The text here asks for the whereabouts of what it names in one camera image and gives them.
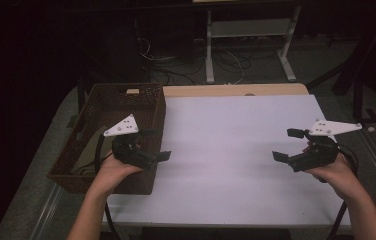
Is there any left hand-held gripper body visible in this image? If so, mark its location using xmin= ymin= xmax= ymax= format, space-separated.
xmin=103 ymin=114 xmax=160 ymax=171

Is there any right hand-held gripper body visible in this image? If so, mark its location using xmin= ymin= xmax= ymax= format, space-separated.
xmin=289 ymin=118 xmax=363 ymax=173

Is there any brown woven basket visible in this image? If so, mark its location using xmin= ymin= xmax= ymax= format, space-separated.
xmin=47 ymin=83 xmax=167 ymax=196

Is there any person's left hand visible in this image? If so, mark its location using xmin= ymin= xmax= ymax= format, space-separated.
xmin=89 ymin=151 xmax=144 ymax=196

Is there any person's right hand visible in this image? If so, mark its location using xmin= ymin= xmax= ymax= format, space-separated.
xmin=304 ymin=156 xmax=364 ymax=199

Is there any black metal stand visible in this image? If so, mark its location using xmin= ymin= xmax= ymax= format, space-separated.
xmin=307 ymin=9 xmax=376 ymax=127

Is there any white metal stand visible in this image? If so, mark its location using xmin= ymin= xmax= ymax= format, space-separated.
xmin=205 ymin=4 xmax=302 ymax=84

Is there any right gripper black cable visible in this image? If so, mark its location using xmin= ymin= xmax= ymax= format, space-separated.
xmin=325 ymin=143 xmax=359 ymax=240

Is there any tangle of floor cables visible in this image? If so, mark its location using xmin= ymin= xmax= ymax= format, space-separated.
xmin=135 ymin=36 xmax=254 ymax=86

